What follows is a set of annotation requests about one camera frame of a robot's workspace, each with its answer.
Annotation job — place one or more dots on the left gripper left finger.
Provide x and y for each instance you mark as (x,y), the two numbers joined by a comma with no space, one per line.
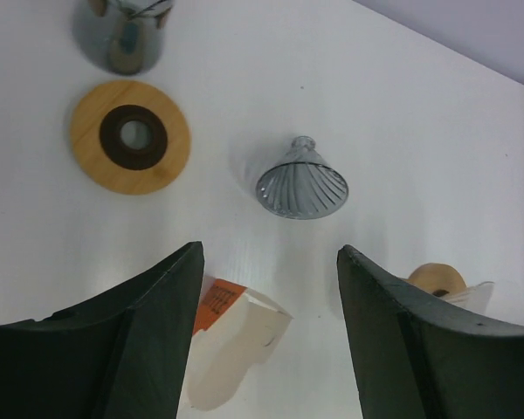
(120,354)

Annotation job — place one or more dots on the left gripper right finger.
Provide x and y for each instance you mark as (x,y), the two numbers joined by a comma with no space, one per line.
(417,356)

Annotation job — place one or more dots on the wooden dripper ring holder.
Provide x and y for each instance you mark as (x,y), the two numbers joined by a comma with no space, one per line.
(437,279)

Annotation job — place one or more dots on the white paper coffee filter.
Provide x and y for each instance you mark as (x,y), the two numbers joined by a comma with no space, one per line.
(474,298)

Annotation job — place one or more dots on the orange coffee filter pack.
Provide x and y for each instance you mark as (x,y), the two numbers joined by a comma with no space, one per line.
(235,328)

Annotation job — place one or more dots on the smoky grey glass carafe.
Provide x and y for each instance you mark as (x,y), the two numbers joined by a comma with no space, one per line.
(121,37)

